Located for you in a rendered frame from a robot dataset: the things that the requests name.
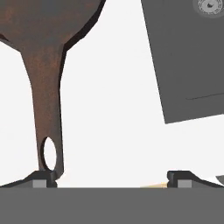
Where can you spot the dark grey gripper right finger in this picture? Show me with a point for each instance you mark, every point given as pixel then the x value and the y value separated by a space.
pixel 182 178

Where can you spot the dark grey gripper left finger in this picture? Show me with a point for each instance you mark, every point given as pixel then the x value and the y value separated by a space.
pixel 43 178

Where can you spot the rusty brown cast iron pan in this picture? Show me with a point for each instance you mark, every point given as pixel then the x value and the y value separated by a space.
pixel 46 87

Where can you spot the dark grey sink basin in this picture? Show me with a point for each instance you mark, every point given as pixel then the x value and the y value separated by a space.
pixel 189 58

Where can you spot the tan wooden cupboard front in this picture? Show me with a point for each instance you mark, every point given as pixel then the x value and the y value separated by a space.
pixel 156 185

